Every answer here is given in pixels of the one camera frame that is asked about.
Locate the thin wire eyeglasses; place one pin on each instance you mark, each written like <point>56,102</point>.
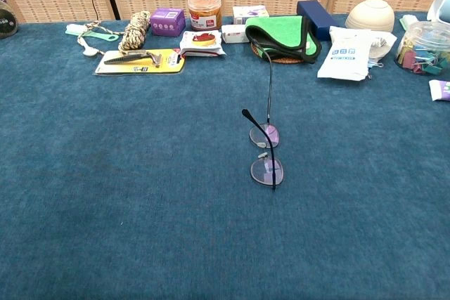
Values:
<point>264,170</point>

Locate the woven brown coaster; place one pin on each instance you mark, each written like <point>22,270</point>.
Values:
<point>281,60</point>

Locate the snack packet with red tart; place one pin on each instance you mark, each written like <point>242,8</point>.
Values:
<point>202,43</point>

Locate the blue felt table cover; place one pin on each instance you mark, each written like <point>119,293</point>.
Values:
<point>140,173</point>

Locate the small white red box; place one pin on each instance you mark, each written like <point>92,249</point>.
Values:
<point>233,34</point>

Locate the razor in yellow blister pack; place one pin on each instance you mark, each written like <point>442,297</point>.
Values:
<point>140,63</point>

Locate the green cloth with black trim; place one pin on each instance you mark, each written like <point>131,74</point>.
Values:
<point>277,33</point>

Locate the clear snack jar orange lid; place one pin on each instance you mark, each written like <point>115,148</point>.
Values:
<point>204,12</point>

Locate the white box with plum print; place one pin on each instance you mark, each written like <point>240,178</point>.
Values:
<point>250,12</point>

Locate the small purple box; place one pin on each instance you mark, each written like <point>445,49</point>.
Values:
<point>168,22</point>

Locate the white wipes packet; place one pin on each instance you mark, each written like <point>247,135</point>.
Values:
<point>346,55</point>

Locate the long navy blue box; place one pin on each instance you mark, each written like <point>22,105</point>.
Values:
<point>316,17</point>

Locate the white plastic spoon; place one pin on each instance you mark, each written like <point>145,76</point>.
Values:
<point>89,51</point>

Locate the loose blue binder clip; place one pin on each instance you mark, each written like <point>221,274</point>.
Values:
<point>373,65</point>

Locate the upturned beige bowl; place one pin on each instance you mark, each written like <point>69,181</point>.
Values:
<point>370,15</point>

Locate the mint brush with white bristles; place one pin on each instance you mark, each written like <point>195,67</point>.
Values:
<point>408,21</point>

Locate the clear tub of binder clips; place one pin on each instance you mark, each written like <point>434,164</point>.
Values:
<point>423,50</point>

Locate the white purple toothpaste tube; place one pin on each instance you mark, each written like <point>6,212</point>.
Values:
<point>440,90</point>

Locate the light blue mug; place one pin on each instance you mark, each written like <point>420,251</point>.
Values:
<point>440,5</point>

